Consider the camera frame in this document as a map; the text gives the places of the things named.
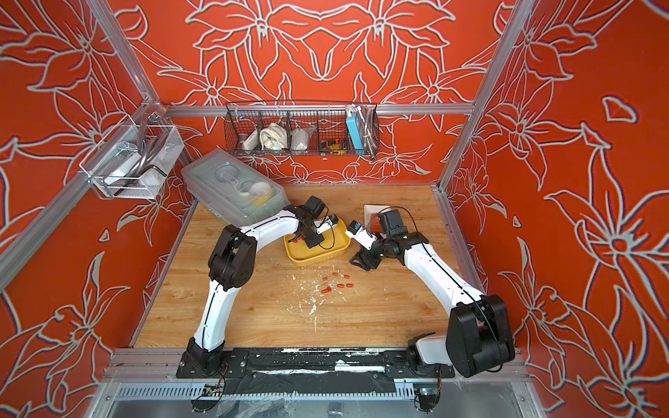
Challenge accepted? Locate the yellow plastic tray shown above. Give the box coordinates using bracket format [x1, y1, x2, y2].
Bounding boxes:
[283, 221, 350, 268]

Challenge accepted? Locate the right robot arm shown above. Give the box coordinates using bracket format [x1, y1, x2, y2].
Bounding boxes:
[346, 207, 516, 377]

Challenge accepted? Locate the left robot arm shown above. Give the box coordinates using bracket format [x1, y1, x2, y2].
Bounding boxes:
[176, 196, 339, 379]

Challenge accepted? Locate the white square box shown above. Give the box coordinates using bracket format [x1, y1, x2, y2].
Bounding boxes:
[363, 205, 390, 233]

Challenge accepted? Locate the clear lidded storage container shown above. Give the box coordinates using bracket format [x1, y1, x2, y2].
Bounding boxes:
[182, 149, 289, 226]

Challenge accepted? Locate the blue box in basket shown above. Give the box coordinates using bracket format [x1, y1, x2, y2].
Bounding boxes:
[345, 104, 364, 155]

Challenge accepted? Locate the yellow tape roll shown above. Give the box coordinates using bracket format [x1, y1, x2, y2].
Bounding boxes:
[249, 182, 274, 207]

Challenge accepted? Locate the white cloth in basket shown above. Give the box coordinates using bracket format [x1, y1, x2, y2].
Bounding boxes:
[259, 123, 289, 151]

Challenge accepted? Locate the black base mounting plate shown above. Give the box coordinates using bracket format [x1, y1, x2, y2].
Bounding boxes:
[176, 348, 456, 379]

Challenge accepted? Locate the black wire wall basket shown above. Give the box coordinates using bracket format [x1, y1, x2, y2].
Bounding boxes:
[224, 100, 381, 160]

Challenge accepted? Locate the clear wall-mounted bin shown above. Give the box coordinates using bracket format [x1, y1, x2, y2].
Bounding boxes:
[79, 116, 184, 200]

